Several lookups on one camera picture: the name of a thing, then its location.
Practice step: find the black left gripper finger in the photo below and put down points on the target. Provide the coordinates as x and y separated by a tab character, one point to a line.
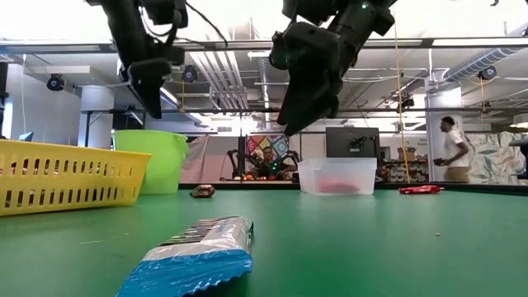
150	82

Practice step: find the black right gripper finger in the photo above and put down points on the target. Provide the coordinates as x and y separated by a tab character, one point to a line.
295	107
326	99

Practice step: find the yellow slotted plastic basket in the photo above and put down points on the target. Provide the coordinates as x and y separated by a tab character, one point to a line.
74	181

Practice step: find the brown wrapped candy bar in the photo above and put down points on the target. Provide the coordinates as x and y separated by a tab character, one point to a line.
203	191

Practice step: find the red KitKat candy bar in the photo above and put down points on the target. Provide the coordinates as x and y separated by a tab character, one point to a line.
420	189

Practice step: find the white and blue candy bar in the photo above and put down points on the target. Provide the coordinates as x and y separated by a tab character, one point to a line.
194	260

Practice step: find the black ceiling spotlight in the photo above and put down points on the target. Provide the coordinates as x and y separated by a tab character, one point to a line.
189	74
55	82
488	73

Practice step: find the black monitor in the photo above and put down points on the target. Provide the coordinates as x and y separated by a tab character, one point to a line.
350	142

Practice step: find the colourful patchwork quilt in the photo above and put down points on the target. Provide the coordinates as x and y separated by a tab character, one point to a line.
255	144

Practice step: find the seated person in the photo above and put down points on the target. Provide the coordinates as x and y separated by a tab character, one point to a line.
270	165

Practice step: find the clear plastic container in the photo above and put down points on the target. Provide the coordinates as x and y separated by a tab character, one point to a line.
338	171

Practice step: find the lime green plastic bucket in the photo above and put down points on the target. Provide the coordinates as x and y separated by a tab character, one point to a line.
165	161

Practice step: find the storage shelf with items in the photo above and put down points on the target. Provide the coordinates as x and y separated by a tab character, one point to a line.
416	169

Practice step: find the standing person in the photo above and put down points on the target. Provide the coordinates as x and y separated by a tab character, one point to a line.
453	152

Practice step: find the green table mat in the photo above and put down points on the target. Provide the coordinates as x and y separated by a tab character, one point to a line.
350	247

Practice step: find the silver ventilation duct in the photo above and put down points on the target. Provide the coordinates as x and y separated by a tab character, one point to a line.
270	95

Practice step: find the patterned wall tapestry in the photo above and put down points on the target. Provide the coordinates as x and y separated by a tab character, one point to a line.
495	158

